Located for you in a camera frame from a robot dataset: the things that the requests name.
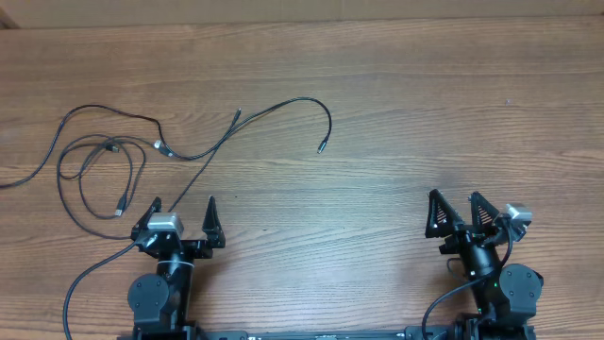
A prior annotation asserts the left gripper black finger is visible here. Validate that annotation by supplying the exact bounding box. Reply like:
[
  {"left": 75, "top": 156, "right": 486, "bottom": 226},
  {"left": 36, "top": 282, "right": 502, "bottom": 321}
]
[
  {"left": 130, "top": 196, "right": 161, "bottom": 239},
  {"left": 202, "top": 196, "right": 226, "bottom": 248}
]

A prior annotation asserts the short black cable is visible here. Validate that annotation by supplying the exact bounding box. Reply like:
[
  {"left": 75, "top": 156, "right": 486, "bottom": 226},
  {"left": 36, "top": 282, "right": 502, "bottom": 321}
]
[{"left": 59, "top": 135, "right": 175, "bottom": 220}]

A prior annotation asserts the thick black USB-A cable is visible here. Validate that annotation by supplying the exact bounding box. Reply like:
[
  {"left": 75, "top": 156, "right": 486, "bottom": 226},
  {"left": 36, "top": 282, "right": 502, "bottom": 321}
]
[{"left": 56, "top": 108, "right": 243, "bottom": 241}]

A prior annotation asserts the thin black USB-C cable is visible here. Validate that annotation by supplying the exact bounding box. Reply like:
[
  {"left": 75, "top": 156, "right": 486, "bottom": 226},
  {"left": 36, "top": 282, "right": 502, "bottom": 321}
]
[{"left": 0, "top": 96, "right": 333, "bottom": 190}]

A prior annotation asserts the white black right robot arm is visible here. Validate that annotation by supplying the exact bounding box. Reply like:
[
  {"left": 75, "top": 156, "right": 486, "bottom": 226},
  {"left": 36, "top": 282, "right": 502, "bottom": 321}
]
[{"left": 419, "top": 189, "right": 545, "bottom": 340}]

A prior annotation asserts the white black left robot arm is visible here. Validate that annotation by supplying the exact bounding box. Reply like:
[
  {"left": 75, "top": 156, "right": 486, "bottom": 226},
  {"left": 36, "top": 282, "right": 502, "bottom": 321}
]
[{"left": 127, "top": 197, "right": 226, "bottom": 339}]

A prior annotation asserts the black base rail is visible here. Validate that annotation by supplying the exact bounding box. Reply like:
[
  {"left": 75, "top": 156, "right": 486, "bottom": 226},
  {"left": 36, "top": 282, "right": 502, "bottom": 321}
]
[{"left": 117, "top": 326, "right": 537, "bottom": 340}]

